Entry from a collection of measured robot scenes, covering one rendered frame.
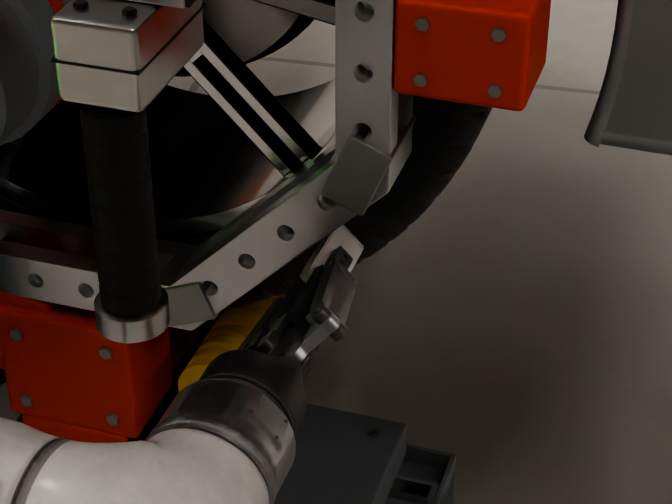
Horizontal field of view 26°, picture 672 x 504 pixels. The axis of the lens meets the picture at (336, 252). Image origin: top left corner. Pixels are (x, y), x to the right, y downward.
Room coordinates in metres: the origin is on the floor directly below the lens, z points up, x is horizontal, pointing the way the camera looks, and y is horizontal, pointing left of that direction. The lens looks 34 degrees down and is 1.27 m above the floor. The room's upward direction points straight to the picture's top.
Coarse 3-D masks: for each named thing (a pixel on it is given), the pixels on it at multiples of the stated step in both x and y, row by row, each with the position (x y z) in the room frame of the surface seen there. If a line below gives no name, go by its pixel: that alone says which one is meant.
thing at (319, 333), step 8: (312, 320) 0.80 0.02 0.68; (328, 320) 0.79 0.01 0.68; (336, 320) 0.79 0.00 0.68; (312, 328) 0.80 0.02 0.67; (320, 328) 0.79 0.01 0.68; (328, 328) 0.79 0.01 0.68; (336, 328) 0.79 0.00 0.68; (304, 336) 0.79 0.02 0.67; (312, 336) 0.79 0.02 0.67; (320, 336) 0.79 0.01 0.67; (328, 336) 0.80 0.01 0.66; (304, 344) 0.78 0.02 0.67; (312, 344) 0.78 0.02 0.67; (296, 352) 0.78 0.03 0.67; (304, 352) 0.78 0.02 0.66
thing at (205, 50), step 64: (256, 0) 1.01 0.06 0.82; (320, 0) 0.99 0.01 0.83; (192, 64) 1.02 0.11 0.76; (64, 128) 1.15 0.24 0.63; (192, 128) 1.18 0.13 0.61; (256, 128) 1.01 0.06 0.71; (320, 128) 1.07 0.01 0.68; (64, 192) 1.06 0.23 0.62; (192, 192) 1.05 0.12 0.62; (256, 192) 1.00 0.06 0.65
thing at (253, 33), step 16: (208, 0) 1.12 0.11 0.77; (224, 0) 1.12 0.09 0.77; (240, 0) 1.11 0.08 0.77; (208, 16) 1.12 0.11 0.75; (224, 16) 1.12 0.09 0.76; (240, 16) 1.11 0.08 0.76; (256, 16) 1.11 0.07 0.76; (272, 16) 1.10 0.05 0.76; (288, 16) 1.10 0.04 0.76; (224, 32) 1.12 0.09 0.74; (240, 32) 1.11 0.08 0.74; (256, 32) 1.11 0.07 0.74; (272, 32) 1.10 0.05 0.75; (240, 48) 1.11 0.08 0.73; (256, 48) 1.11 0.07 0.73
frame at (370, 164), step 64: (384, 0) 0.87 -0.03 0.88; (384, 64) 0.87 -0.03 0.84; (384, 128) 0.87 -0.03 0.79; (320, 192) 0.88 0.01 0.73; (384, 192) 0.87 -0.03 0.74; (0, 256) 0.96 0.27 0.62; (64, 256) 0.96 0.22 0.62; (192, 256) 0.96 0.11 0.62; (256, 256) 0.90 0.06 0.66; (192, 320) 0.91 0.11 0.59
